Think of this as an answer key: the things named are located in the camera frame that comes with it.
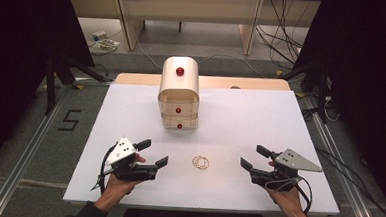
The person's left hand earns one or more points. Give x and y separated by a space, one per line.
118 188

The person's right hand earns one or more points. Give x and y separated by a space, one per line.
286 200

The beige desk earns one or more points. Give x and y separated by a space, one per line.
186 8

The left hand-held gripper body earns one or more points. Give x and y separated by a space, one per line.
122 151

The light wooden table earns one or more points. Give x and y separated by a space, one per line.
249 83

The white table mat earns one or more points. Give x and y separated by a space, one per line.
233 124

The yellow floor tape piece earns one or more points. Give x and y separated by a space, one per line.
279 73
300 94
79 87

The cream mini drawer cabinet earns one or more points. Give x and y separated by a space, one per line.
180 62

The aluminium floor rail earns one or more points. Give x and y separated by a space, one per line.
344 183
20 173

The black curtain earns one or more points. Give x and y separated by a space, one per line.
17 46
366 81

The cream drawer with red knob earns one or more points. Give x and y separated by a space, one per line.
188 123

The black tripod stand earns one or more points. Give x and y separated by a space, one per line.
51 87
322 95

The white power strip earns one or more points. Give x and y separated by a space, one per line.
99 35

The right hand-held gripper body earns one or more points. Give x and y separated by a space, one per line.
291 160

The cream drawer with clear front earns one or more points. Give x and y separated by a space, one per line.
188 110

